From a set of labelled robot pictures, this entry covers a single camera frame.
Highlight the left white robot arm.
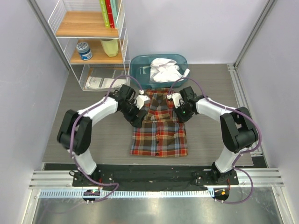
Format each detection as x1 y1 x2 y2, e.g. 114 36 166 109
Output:
57 85 150 187

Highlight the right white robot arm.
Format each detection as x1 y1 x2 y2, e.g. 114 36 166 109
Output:
167 86 259 184

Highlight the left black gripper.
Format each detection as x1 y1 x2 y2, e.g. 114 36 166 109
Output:
120 99 146 128

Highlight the yellow plastic container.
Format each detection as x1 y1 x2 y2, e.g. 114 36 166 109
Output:
100 39 119 57

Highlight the blue white jar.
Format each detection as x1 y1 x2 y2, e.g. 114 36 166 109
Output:
76 42 93 61

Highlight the white slotted cable duct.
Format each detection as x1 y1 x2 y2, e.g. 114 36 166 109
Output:
39 188 214 199

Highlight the white wire wooden shelf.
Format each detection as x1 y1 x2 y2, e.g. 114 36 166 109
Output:
48 0 131 91

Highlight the grey white booklet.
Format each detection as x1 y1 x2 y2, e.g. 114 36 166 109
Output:
85 68 125 91

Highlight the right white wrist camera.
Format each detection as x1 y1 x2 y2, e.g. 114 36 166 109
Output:
167 93 183 108

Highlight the white long sleeve shirt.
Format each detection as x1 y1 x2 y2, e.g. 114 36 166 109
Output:
150 58 190 83

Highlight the plaid flannel long sleeve shirt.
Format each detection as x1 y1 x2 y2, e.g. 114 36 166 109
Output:
130 88 188 157

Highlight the red book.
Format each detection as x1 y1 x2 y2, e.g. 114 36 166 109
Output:
105 0 115 28

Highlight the teal book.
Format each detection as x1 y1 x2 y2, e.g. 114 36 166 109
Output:
110 0 118 24

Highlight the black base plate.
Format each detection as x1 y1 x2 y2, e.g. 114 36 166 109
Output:
73 164 239 187

